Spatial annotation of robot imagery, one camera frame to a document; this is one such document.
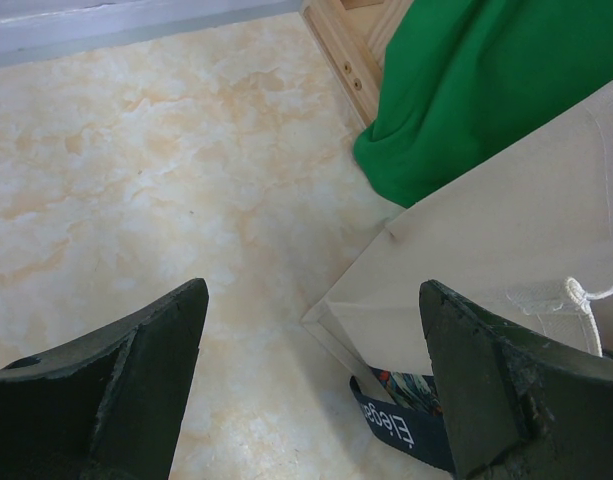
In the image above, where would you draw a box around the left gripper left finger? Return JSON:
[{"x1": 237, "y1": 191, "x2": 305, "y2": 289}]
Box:
[{"x1": 0, "y1": 278, "x2": 209, "y2": 479}]

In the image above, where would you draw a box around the wooden tray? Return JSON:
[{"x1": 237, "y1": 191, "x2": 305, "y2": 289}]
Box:
[{"x1": 301, "y1": 0, "x2": 412, "y2": 126}]

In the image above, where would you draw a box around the cream canvas tote bag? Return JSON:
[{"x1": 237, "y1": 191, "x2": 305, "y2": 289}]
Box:
[{"x1": 300, "y1": 72, "x2": 613, "y2": 474}]

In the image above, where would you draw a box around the green hanging shirt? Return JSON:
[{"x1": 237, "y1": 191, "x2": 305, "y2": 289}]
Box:
[{"x1": 353, "y1": 0, "x2": 613, "y2": 208}]

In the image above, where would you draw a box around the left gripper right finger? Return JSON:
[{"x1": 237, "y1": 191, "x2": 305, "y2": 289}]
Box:
[{"x1": 419, "y1": 280, "x2": 613, "y2": 479}]

